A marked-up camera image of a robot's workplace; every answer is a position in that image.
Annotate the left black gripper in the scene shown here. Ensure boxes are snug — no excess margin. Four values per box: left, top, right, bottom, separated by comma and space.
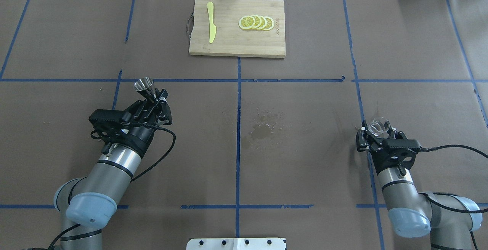
126, 88, 173, 147

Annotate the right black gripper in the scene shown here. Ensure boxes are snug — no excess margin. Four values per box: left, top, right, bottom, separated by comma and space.
356, 127, 414, 175

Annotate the clear glass cup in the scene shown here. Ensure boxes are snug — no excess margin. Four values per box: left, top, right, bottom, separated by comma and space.
368, 117, 391, 136

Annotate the steel double jigger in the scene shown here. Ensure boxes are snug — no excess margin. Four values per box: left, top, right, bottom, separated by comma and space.
133, 77, 154, 97

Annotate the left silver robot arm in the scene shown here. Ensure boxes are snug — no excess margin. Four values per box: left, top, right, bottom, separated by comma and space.
48, 87, 172, 250

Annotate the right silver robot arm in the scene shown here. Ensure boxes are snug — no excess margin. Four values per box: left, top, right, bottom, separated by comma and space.
356, 123, 487, 250

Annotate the yellow plastic knife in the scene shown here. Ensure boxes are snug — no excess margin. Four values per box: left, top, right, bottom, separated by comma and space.
206, 2, 217, 44

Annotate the wooden cutting board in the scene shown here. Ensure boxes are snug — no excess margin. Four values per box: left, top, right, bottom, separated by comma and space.
189, 0, 286, 58

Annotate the lemon slice farthest from knife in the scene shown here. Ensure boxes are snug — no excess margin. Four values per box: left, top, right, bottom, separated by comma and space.
263, 17, 275, 31

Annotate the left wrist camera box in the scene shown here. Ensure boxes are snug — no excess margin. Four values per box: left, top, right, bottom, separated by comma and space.
88, 109, 132, 141

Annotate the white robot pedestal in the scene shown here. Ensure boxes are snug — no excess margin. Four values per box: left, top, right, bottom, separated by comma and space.
186, 237, 287, 250

